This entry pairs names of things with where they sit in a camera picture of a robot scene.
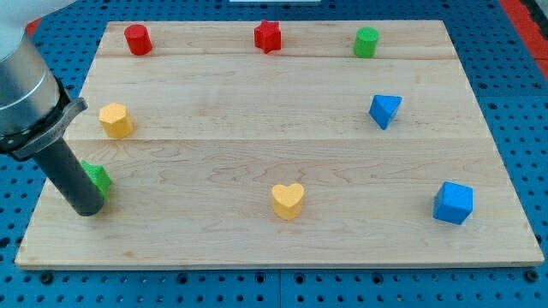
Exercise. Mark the green star block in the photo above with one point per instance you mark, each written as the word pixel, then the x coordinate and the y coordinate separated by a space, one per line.
pixel 99 177

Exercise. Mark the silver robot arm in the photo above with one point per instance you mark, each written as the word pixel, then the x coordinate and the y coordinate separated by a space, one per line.
pixel 36 109

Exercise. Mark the red star block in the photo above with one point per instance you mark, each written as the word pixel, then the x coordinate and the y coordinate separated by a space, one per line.
pixel 268 36

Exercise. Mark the yellow hexagon block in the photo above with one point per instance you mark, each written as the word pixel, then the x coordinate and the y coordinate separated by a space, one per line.
pixel 116 120

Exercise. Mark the yellow heart block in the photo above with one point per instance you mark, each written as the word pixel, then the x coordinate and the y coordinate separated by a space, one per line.
pixel 287 201

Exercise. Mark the wooden board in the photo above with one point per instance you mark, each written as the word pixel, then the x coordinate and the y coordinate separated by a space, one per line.
pixel 218 123

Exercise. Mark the blue triangle block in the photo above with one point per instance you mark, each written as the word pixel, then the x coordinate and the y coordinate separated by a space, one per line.
pixel 383 109

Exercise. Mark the green cylinder block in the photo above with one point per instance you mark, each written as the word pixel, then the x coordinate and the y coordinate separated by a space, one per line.
pixel 365 42

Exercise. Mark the red cylinder block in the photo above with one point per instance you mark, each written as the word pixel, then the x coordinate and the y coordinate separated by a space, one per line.
pixel 138 39

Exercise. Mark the blue cube block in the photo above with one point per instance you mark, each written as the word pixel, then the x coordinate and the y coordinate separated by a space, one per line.
pixel 453 203

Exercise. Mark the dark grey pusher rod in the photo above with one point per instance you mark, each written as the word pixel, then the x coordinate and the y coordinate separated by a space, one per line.
pixel 63 169

